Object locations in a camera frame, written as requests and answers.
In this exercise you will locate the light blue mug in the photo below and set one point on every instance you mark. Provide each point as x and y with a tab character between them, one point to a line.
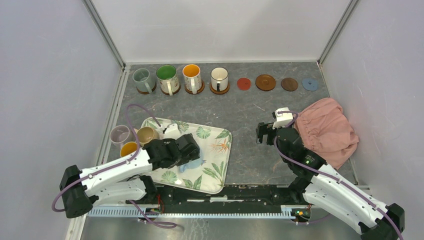
190	165

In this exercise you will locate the cream enamel mug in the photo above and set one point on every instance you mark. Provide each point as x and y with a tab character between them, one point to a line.
219	79

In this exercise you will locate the white mug green inside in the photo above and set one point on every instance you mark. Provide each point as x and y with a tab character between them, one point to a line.
168	79

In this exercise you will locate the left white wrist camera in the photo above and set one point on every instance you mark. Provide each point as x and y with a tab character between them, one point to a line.
171	131

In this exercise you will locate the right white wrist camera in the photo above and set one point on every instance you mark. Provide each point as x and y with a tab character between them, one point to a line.
282	117

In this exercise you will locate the white mug orange inside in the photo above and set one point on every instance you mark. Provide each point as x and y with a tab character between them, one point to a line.
192	77

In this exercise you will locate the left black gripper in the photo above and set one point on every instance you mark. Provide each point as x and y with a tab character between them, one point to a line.
192	155

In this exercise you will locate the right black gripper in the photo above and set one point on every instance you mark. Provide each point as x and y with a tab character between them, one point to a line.
263	129

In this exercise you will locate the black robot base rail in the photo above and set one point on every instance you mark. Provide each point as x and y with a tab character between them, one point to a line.
232	199

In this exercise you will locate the orange inside blue handle mug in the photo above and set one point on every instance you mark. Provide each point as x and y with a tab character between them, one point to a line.
128	148

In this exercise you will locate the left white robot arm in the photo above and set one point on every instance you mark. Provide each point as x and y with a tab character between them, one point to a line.
126	178

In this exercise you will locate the beige ceramic mug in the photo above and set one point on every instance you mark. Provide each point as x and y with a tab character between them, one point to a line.
146	134

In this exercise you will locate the leaf patterned serving tray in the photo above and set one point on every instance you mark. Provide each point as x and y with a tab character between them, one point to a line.
215	145

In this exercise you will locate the pink drawstring cloth bag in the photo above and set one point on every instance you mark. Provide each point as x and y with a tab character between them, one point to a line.
326	131

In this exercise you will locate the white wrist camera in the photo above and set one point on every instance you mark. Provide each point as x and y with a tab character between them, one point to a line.
171	131
282	117

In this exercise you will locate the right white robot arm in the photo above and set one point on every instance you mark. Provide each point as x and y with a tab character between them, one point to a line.
319	184

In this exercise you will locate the dark walnut coaster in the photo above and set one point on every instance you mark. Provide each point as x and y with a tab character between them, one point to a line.
289	84

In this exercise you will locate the blue round coaster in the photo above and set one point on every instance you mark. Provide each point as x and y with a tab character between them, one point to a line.
310	84

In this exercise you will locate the red round coaster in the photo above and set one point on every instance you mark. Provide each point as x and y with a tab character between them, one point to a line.
244	83

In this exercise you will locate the grey green ribbed mug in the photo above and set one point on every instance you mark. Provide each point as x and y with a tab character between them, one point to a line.
144	82

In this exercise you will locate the pink ribbed mug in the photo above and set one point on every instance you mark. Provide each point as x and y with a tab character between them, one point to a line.
120	135

